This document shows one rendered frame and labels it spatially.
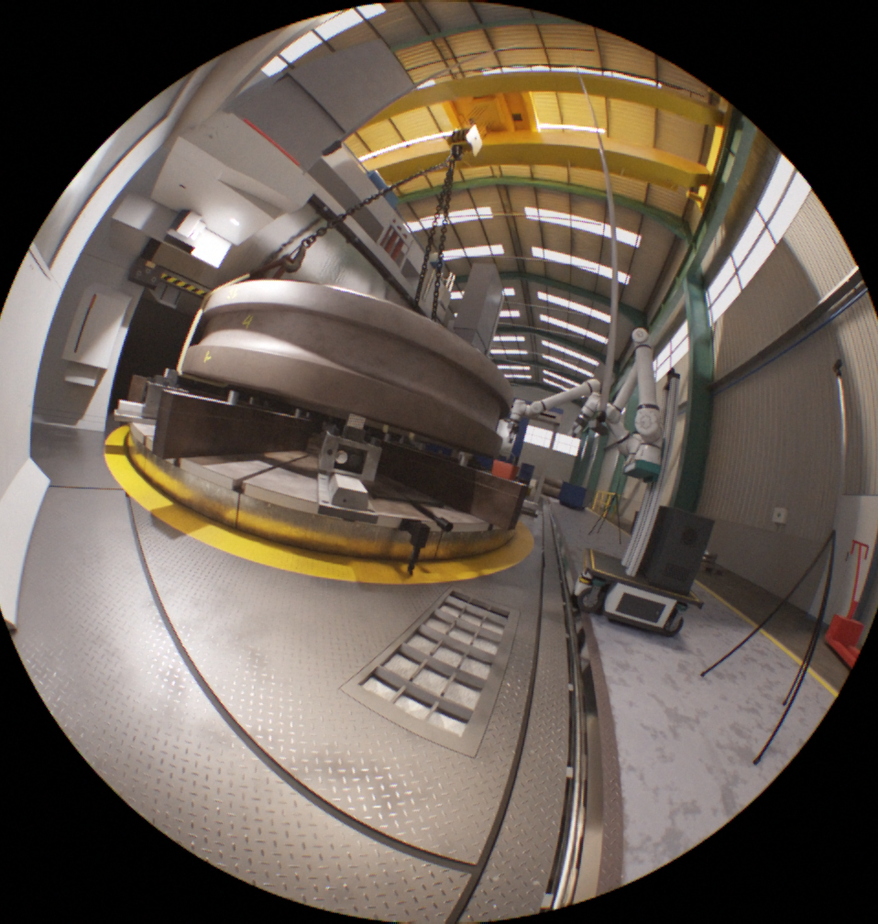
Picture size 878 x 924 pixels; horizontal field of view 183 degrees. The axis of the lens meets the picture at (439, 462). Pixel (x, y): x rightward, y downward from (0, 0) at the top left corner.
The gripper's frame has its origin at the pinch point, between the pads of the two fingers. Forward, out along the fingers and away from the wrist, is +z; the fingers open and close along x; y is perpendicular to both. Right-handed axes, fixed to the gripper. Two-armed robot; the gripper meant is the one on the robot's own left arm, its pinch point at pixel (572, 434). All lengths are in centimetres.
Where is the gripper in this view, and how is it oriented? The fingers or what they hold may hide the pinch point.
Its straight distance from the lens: 198.7
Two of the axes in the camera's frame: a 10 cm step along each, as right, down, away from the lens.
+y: -5.9, -6.1, 5.3
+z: -4.8, 7.9, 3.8
